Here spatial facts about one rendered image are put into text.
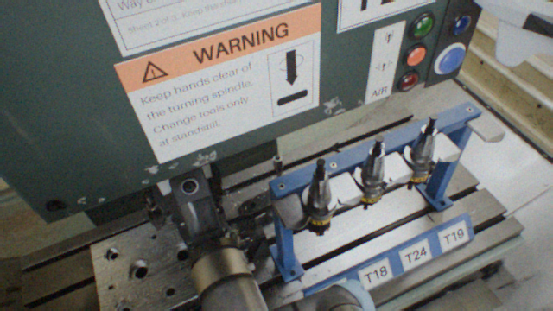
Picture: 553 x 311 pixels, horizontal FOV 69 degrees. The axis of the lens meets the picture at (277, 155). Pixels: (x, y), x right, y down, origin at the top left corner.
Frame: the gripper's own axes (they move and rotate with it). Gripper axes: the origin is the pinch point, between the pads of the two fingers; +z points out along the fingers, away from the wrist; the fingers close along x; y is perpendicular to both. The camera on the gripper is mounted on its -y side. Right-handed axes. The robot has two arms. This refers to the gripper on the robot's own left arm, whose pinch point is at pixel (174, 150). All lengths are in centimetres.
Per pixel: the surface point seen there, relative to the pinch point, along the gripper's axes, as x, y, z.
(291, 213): 14.9, 12.9, -11.9
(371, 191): 30.0, 12.7, -14.3
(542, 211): 89, 54, -20
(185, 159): 0.8, -21.4, -21.5
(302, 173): 20.3, 11.8, -5.5
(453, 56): 29.0, -23.0, -22.4
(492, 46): 101, 30, 24
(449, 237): 53, 40, -19
